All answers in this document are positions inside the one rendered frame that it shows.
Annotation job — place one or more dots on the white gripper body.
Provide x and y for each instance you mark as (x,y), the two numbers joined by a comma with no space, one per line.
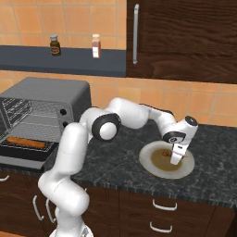
(176,158)

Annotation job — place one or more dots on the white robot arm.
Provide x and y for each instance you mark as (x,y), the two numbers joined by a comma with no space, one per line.
(71,154)

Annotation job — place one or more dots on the kebab skewer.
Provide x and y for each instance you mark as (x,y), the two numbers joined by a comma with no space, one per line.
(167,152)

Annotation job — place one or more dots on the black toaster oven knob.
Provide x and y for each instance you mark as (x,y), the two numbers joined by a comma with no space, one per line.
(63,111)
(64,124)

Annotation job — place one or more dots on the grey toaster oven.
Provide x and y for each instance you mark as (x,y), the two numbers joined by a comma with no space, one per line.
(46,92)

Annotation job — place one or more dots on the baguette bread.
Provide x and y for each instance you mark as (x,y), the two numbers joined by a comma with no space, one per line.
(26,142)

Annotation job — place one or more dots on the toaster oven door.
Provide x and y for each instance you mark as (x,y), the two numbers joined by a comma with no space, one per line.
(21,163)

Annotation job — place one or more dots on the black oven tray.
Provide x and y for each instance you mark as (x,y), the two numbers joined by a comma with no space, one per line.
(18,150)

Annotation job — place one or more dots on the round beige plate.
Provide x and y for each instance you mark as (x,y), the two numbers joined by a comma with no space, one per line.
(151,168)

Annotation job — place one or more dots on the dark wood drawer front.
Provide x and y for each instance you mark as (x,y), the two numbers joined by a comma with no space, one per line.
(135,202)
(21,179)
(132,227)

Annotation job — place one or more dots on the spice bottle with white label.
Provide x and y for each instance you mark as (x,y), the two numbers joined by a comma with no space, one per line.
(96,46)

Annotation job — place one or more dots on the brown jar with grey lid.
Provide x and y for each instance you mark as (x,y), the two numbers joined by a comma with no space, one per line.
(55,46)

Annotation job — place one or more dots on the dark wood wall cupboard door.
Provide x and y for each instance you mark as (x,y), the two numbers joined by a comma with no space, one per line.
(185,40)

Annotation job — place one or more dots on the dark blue wall shelf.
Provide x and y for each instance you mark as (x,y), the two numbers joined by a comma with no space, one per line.
(77,63)

